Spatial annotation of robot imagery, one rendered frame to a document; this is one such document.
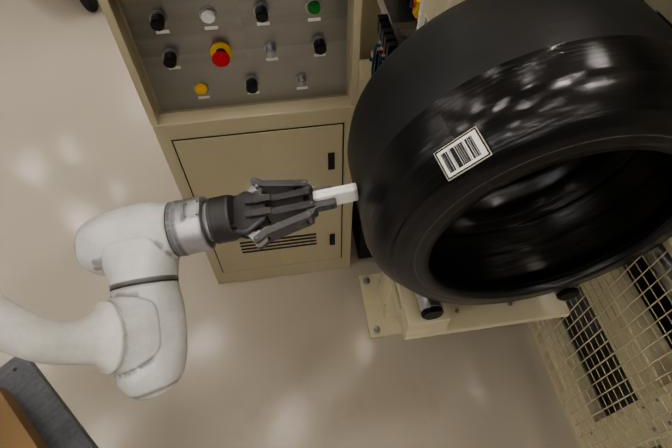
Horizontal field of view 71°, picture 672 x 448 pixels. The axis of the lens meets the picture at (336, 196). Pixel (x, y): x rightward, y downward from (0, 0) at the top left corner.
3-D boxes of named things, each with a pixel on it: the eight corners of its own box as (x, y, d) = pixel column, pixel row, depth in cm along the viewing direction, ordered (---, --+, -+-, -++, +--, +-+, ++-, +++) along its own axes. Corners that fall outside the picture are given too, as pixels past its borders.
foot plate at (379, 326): (358, 276, 198) (358, 274, 196) (420, 268, 200) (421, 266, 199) (370, 339, 182) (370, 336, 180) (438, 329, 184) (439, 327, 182)
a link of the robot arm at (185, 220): (166, 189, 75) (203, 182, 75) (189, 221, 83) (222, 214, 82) (162, 238, 70) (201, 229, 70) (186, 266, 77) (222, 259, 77)
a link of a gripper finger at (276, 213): (243, 209, 74) (243, 217, 73) (313, 196, 74) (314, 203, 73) (250, 223, 77) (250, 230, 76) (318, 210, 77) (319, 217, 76)
